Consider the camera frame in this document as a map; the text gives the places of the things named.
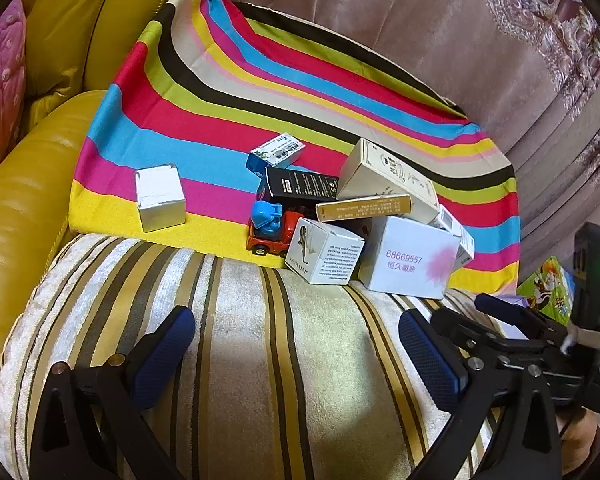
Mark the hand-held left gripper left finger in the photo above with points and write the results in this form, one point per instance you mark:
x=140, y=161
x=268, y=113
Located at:
x=162, y=355

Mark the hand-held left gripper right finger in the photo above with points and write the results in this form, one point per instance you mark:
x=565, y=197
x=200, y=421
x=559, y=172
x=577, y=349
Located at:
x=430, y=360

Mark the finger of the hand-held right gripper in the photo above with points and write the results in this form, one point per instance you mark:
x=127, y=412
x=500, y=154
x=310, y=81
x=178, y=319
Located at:
x=505, y=310
x=465, y=330

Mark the purple cardboard box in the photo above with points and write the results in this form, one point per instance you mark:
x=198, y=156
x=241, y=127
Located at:
x=524, y=302

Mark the large white box pink print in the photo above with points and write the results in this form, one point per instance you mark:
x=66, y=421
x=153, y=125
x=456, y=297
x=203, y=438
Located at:
x=405, y=260

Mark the small white box grey lines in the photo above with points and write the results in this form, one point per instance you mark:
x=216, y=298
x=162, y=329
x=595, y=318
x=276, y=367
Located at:
x=447, y=220

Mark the white box with figure print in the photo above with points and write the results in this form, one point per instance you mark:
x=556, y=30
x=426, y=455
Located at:
x=325, y=255

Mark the small plain white box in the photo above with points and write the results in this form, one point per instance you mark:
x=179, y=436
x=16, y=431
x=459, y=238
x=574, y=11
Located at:
x=160, y=200

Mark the gold box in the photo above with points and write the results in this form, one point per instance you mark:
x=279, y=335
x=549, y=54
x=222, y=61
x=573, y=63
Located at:
x=360, y=207

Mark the red and blue toy truck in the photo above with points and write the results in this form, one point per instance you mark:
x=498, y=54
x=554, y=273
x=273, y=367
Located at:
x=267, y=220

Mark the tall cream box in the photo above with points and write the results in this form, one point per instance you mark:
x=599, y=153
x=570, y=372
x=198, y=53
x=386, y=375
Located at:
x=380, y=175

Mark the black box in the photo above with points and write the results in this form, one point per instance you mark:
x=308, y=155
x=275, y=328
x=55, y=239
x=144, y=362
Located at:
x=300, y=185

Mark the white and blue medicine box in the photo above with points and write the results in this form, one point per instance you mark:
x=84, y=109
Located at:
x=277, y=152

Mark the person's right hand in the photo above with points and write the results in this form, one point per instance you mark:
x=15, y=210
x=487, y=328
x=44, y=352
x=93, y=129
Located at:
x=577, y=440

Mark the green cartoon printed cloth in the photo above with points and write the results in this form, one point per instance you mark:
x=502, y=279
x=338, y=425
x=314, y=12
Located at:
x=545, y=285

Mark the gold striped cushion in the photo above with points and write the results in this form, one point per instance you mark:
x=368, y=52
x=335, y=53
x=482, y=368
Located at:
x=280, y=360

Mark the yellow leather sofa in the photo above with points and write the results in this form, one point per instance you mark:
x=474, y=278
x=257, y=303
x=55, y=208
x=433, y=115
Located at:
x=20, y=235

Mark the colourful striped cloth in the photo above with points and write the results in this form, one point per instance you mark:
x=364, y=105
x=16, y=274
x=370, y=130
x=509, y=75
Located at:
x=180, y=125

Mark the pink quilted cushion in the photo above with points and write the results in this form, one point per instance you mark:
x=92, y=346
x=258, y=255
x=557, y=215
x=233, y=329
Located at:
x=0, y=85

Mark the mauve sofa cover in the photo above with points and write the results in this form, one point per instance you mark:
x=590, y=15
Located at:
x=380, y=15

